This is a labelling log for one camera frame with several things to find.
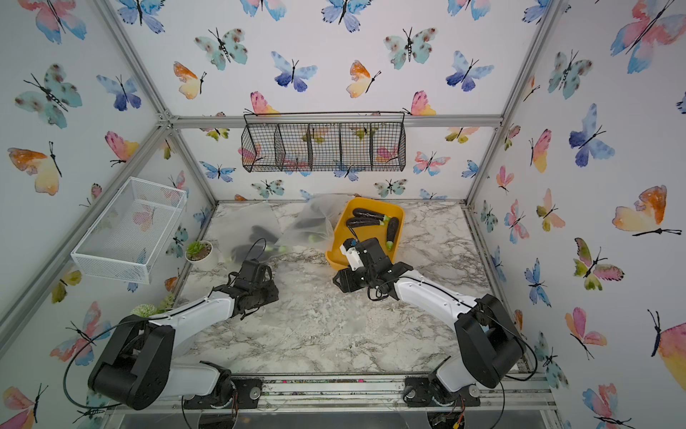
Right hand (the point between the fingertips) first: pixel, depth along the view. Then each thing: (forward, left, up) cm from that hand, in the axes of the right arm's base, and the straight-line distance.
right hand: (342, 275), depth 83 cm
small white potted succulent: (+8, +50, -4) cm, 51 cm away
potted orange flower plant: (-13, +47, +4) cm, 49 cm away
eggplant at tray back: (+34, -7, -9) cm, 36 cm away
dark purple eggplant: (+21, +34, -13) cm, 42 cm away
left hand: (0, +22, -10) cm, 25 cm away
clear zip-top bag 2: (+27, +13, -8) cm, 31 cm away
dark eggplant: (+30, -4, -9) cm, 32 cm away
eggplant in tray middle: (+29, -18, -9) cm, 36 cm away
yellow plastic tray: (+27, +2, -12) cm, 29 cm away
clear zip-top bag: (+24, +40, -10) cm, 48 cm away
